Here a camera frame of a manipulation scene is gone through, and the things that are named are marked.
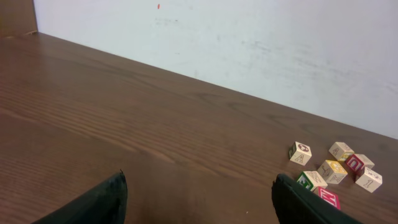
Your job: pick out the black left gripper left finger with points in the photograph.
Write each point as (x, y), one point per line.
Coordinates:
(105, 203)

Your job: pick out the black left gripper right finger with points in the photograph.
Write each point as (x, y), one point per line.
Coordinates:
(295, 204)

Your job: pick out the wooden block green W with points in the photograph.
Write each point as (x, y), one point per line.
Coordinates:
(311, 180)

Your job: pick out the red letter wooden block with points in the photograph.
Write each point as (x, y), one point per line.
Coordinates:
(328, 196)

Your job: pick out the wooden block with face picture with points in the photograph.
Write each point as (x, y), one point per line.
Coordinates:
(300, 153)

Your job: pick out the yellow top wooden block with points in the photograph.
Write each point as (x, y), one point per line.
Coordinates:
(332, 172)

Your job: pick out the wooden block yellow side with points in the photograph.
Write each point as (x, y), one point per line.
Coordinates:
(341, 151)

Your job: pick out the wooden block red side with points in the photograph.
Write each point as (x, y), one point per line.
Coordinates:
(357, 162)

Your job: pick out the plain white wooden block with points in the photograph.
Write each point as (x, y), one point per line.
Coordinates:
(368, 179)

